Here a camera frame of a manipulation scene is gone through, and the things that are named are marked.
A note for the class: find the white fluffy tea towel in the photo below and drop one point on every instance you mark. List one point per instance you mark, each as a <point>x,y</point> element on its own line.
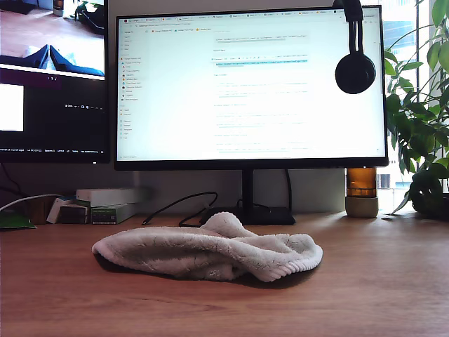
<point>196,252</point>

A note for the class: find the computer monitor with white page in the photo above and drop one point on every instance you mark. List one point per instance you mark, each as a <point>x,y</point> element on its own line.
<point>245,105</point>

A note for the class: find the amber glass jar grey base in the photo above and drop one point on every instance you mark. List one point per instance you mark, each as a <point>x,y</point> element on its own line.
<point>361,182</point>

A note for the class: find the small dark box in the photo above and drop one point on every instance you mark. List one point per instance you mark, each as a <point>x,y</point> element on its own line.
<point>73,214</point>

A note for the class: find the black headphones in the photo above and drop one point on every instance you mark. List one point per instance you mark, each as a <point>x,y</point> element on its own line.
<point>354,73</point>

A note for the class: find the computer monitor with dark screen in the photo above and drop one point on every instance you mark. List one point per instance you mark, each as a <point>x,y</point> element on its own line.
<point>52,116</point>

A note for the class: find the brown wooden block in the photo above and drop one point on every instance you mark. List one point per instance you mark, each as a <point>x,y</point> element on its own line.
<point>38,210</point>

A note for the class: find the green leafy houseplant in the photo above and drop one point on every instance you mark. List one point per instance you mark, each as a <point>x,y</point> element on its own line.
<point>421,130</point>

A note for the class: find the green packet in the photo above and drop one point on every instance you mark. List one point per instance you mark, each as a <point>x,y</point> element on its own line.
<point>14,221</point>

